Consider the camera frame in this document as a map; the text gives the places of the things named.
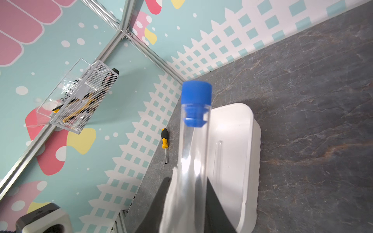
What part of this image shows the white rectangular plastic tray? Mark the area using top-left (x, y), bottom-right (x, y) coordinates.
top-left (208, 103), bottom-right (261, 233)

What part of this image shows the blue capped test tube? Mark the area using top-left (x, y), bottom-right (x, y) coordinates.
top-left (168, 81), bottom-right (212, 233)

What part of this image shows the white wire wall basket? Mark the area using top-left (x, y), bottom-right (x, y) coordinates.
top-left (50, 60), bottom-right (119, 135)

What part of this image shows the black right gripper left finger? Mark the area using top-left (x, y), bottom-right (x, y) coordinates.
top-left (135, 177), bottom-right (172, 233)

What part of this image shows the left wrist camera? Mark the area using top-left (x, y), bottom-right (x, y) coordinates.
top-left (16, 203), bottom-right (73, 233)

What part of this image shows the yellow black screwdriver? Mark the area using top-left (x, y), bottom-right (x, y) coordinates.
top-left (161, 128), bottom-right (169, 164)

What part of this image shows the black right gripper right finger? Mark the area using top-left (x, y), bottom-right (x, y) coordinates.
top-left (205, 179), bottom-right (236, 233)

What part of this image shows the clear labelled plastic bag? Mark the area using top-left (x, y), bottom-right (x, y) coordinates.
top-left (24, 58), bottom-right (92, 129)

